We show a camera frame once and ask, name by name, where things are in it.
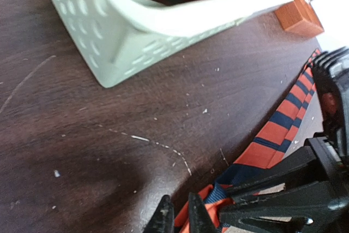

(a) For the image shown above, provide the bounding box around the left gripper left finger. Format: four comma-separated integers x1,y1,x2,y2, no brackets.
143,195,175,233

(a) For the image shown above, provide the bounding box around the red navy striped tie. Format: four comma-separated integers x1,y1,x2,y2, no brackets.
173,48,322,233

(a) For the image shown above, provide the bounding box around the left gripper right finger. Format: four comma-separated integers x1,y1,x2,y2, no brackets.
188,193,216,233

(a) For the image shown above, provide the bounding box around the orange compartment organizer box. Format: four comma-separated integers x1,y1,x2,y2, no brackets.
274,0,324,38

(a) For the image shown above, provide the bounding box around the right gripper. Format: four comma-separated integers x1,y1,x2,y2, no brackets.
219,47,348,232

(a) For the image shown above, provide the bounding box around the beige plastic basket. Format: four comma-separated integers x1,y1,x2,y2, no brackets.
51,0,293,88

